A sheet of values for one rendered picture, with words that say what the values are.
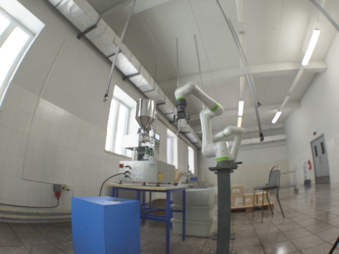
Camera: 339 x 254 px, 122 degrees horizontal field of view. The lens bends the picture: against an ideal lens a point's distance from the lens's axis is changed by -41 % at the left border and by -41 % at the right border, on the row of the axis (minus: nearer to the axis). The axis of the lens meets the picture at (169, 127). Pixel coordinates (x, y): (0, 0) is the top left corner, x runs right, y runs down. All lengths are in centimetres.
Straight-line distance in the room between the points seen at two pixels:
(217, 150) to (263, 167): 1068
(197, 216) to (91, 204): 146
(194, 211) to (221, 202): 85
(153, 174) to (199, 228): 110
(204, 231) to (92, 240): 147
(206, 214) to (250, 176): 986
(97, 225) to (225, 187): 111
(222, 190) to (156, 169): 68
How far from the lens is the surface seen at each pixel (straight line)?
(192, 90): 139
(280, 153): 1261
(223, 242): 160
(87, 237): 144
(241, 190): 396
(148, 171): 168
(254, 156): 1211
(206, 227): 229
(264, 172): 1213
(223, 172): 149
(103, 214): 123
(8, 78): 301
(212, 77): 569
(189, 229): 239
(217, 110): 162
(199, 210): 226
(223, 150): 151
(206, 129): 167
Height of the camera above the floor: 79
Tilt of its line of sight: 20 degrees up
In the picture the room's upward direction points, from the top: straight up
